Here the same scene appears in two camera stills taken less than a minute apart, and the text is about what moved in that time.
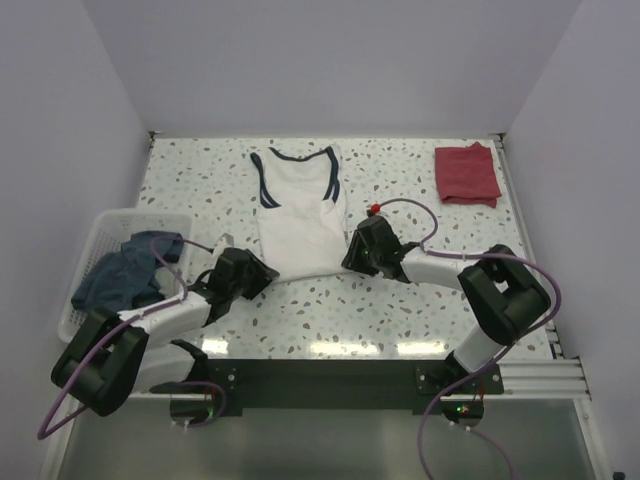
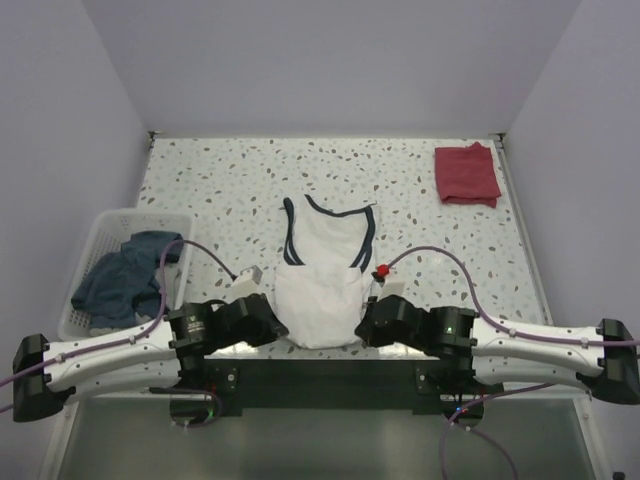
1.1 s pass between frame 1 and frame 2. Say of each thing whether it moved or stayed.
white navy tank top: moved
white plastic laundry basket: stayed
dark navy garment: stayed
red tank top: stayed
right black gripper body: moved
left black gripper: moved
